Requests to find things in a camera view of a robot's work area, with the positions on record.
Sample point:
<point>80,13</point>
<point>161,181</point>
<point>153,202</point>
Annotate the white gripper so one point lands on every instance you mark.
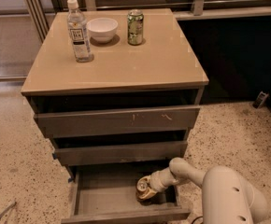
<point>157,182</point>

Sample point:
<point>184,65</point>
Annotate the orange soda can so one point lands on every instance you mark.
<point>142,185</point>

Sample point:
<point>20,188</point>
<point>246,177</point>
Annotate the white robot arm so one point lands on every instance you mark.
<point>227,197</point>

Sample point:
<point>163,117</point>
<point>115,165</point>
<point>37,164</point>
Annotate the grey middle drawer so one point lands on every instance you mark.
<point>76,156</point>

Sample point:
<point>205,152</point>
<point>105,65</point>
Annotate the open grey bottom drawer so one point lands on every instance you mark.
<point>106,194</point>

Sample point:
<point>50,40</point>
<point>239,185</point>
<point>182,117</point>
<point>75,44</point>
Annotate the grey drawer cabinet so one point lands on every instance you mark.
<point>162,71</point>

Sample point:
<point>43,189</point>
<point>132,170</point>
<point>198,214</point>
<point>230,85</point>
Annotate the grey top drawer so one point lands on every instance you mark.
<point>117,121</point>

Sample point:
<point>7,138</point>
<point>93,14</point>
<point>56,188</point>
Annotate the green soda can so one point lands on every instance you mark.
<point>135,20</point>

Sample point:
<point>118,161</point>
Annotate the small black floor device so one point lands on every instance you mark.
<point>260,100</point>

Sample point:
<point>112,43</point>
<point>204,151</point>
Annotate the grey metal rod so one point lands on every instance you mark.
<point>7,209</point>

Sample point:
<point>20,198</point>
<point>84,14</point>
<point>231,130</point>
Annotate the white ceramic bowl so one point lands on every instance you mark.
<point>102,30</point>

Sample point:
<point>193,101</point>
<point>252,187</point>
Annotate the clear plastic water bottle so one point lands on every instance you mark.
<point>77,29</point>

